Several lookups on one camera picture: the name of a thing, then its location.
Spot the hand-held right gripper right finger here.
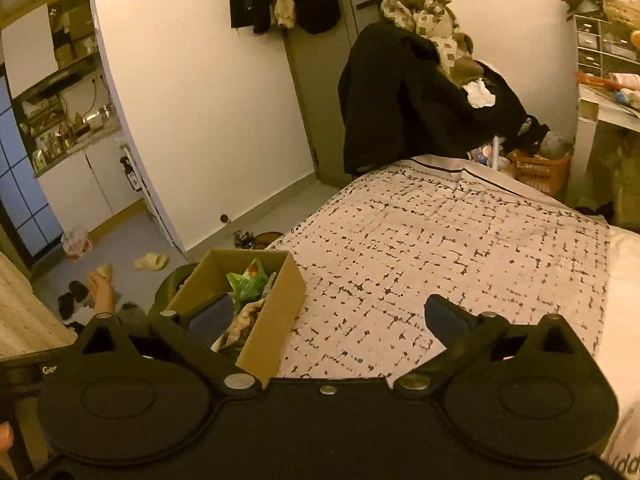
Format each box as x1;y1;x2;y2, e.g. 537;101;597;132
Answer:
392;294;592;401

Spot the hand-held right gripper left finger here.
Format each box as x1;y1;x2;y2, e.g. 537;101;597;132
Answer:
70;293;263;401

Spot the clear bag of peanuts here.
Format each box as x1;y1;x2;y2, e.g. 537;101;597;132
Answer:
212;299;266;356

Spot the light green snack packet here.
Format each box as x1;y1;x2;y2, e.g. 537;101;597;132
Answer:
226;258;276;306

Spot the cardboard box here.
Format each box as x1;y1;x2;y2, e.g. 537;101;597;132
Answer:
164;247;308;380

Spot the dark green bag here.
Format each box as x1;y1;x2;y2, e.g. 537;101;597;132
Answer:
152;262;201;316

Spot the beige textured cloth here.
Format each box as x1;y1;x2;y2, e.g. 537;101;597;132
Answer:
0;249;76;362

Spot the black slipper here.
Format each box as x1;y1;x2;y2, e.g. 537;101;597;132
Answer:
57;279;94;319

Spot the person's foot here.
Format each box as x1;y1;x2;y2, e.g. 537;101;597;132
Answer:
87;269;119;316

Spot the white narrow rack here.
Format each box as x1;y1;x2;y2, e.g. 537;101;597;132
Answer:
119;144;176;246

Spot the red white plastic bag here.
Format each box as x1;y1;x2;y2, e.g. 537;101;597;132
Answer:
60;223;95;261

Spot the black bottle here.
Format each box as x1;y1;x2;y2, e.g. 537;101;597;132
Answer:
119;156;141;191

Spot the orange plastic basket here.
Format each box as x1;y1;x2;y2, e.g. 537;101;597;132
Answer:
507;149;572;196

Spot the white bed sheet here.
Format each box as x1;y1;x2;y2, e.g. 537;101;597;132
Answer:
594;224;640;462

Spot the white kitchen cabinet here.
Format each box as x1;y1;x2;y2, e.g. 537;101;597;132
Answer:
32;132;146;232

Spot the blue paned glass door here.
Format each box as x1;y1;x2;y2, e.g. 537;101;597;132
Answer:
0;72;51;266

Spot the grey plastic bag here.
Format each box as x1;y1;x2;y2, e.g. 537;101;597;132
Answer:
537;132;574;159

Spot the black coat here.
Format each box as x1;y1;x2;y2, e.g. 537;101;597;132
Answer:
337;19;549;176

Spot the white printed cloth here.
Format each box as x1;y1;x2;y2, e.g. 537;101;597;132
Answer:
599;399;640;480

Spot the white crumpled cloth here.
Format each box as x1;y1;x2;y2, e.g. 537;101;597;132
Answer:
462;78;497;109

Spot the white desk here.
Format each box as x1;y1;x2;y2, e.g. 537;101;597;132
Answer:
567;82;640;232

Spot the grey green door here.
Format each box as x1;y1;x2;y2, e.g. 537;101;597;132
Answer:
282;0;401;187

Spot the patterned hooded jacket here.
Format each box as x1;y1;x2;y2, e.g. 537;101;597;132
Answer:
379;0;474;79

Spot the drawer organizer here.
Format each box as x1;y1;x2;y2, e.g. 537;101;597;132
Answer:
573;13;640;74

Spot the dark tangled object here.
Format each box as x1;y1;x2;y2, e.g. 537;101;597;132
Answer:
562;0;606;21

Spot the woven basket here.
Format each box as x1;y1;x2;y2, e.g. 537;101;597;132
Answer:
602;0;640;24

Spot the white wall cabinet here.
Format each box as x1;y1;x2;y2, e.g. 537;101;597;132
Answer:
0;9;59;99

